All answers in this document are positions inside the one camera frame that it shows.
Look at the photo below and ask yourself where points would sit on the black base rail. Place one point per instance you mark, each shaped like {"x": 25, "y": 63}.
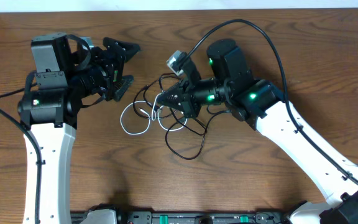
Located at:
{"x": 109, "y": 213}

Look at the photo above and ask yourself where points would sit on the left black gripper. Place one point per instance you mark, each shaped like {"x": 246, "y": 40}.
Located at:
{"x": 114, "y": 69}

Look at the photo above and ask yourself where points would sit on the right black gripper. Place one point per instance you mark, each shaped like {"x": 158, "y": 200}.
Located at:
{"x": 184, "y": 89}

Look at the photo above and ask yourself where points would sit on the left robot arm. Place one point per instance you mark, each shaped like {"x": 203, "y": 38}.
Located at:
{"x": 68, "y": 69}

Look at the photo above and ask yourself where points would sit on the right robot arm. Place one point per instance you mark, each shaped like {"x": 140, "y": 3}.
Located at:
{"x": 264, "y": 108}

